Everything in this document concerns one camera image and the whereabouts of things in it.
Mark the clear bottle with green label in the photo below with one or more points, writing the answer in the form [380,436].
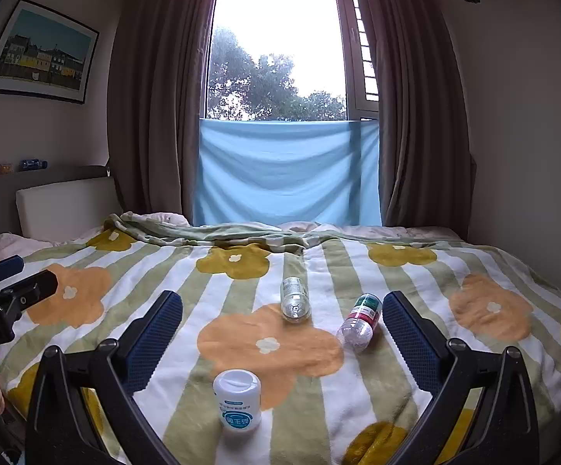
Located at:
[360,322]

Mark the clear plastic bottle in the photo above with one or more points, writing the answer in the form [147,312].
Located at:
[294,300]

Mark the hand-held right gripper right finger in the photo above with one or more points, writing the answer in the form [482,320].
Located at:
[409,336]

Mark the striped floral blanket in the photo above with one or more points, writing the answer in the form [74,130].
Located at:
[241,300]

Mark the small orange figurine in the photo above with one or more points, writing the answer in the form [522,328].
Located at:
[5,168]

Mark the brown curtain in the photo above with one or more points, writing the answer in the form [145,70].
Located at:
[416,106]
[159,106]

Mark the window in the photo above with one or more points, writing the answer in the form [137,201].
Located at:
[280,48]

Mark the white padded headboard cushion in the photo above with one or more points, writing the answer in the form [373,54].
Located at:
[62,208]

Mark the framed houses picture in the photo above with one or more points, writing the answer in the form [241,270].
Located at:
[43,51]

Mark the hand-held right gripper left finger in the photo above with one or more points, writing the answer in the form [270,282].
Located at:
[160,332]

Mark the small blue toy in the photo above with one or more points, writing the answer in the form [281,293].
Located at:
[33,163]

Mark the white cup with blue label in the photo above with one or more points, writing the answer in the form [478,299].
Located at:
[238,404]

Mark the light blue cloth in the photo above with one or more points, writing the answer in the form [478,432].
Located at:
[285,174]

